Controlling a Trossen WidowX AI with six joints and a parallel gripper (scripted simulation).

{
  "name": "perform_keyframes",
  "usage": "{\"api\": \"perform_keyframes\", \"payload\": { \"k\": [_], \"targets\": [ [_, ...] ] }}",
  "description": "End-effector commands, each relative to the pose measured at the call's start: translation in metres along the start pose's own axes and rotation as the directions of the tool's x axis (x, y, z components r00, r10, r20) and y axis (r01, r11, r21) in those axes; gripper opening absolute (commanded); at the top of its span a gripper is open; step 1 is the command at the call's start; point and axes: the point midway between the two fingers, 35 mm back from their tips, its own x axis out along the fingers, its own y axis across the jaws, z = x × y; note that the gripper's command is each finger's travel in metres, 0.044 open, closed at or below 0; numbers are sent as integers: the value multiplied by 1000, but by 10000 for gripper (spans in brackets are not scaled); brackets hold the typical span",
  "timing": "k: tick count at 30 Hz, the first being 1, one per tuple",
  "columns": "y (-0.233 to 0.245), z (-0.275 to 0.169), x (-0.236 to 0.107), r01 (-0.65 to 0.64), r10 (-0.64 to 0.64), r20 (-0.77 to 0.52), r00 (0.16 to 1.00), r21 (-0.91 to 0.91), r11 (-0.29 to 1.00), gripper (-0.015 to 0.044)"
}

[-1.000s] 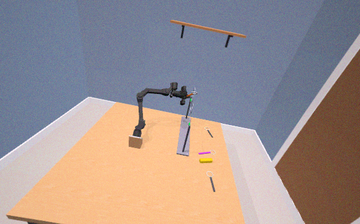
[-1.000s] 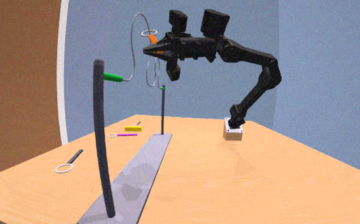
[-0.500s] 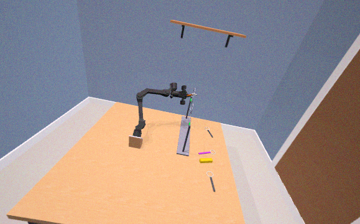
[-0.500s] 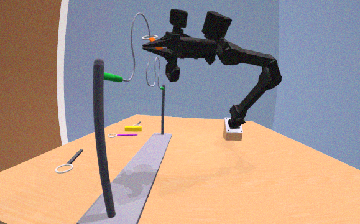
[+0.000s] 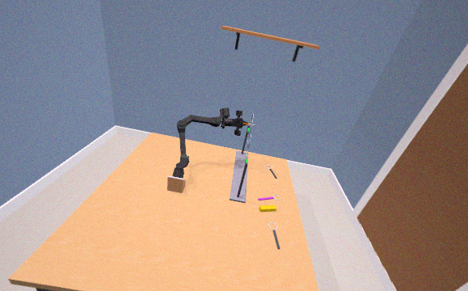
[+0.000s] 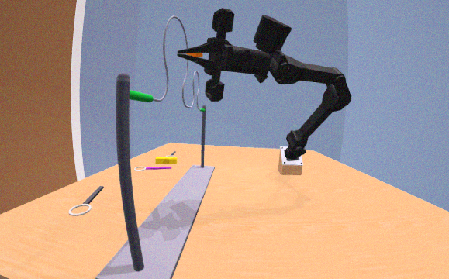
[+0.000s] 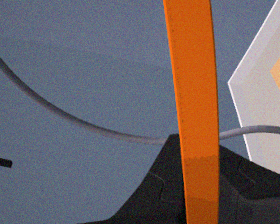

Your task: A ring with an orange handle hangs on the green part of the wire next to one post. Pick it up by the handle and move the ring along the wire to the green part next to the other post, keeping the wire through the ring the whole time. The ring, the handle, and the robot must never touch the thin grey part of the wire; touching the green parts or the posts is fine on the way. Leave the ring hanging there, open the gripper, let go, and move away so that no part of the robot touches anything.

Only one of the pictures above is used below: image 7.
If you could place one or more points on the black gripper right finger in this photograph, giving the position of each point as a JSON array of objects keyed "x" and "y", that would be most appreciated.
[{"x": 249, "y": 194}]

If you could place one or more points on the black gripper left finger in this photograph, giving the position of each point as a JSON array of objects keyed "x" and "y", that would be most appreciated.
[{"x": 160, "y": 197}]

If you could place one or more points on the orange handle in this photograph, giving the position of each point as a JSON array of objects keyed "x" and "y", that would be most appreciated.
[{"x": 193, "y": 60}]

